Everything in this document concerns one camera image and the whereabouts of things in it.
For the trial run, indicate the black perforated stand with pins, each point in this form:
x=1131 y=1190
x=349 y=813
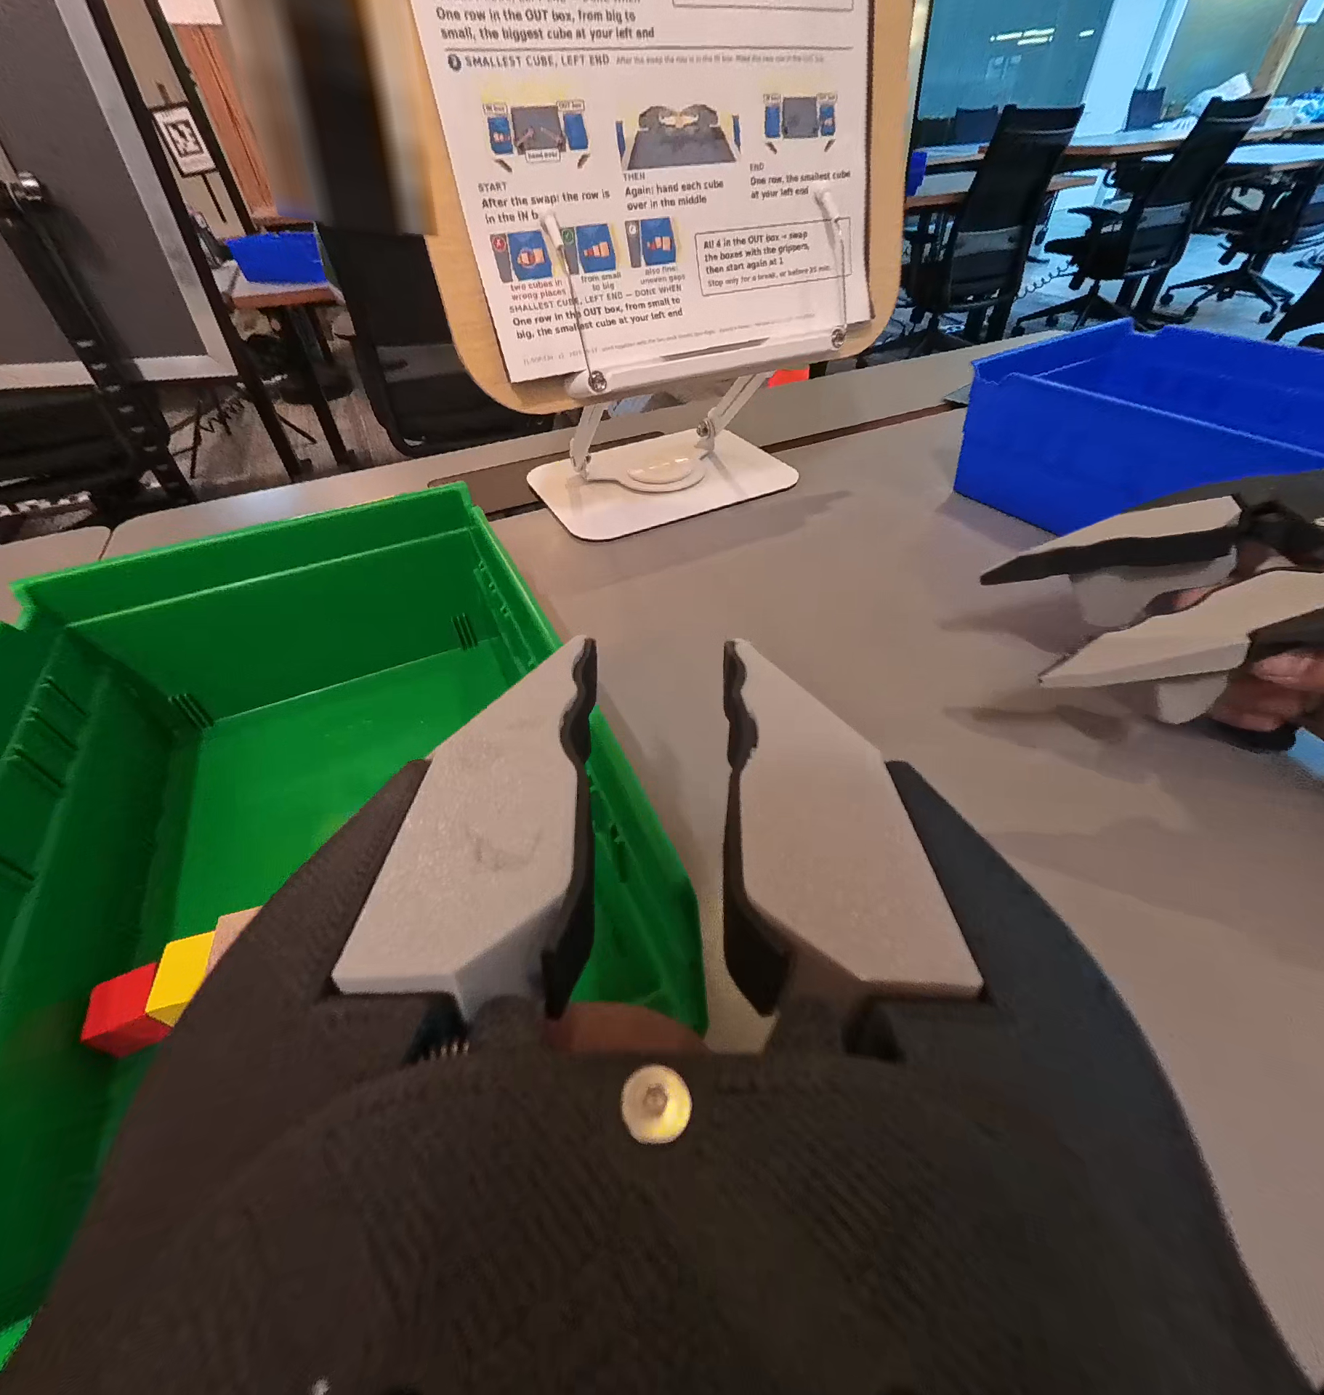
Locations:
x=106 y=359

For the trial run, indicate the instruction sheet on stand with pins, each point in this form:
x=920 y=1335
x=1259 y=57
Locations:
x=661 y=489

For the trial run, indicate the person's right hand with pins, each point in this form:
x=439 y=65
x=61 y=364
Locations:
x=1316 y=696

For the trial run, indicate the small blue bin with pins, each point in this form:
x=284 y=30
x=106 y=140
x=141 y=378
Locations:
x=276 y=258
x=916 y=172

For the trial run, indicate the grey desk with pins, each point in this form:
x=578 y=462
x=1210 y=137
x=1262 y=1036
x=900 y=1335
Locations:
x=891 y=652

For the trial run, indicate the yellow wooden cube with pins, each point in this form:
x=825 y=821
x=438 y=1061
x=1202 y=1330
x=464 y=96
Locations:
x=178 y=969

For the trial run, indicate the red wooden cube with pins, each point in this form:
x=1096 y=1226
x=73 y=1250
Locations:
x=118 y=1017

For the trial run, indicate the green plastic bin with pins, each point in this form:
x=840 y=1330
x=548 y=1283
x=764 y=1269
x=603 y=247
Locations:
x=290 y=709

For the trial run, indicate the small wooden table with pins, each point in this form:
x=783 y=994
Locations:
x=282 y=292

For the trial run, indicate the blue plastic bin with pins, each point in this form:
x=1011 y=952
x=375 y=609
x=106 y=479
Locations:
x=1110 y=456

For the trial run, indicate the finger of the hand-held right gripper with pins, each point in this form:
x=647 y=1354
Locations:
x=1153 y=551
x=1198 y=643

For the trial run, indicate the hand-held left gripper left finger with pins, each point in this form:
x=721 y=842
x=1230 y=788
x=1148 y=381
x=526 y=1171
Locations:
x=467 y=861

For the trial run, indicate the framed black-white marker sign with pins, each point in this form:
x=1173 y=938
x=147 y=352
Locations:
x=185 y=140

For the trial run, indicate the medium natural wooden cube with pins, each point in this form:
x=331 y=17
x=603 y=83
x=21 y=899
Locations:
x=232 y=937

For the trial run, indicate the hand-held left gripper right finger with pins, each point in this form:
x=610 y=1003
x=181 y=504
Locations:
x=850 y=873

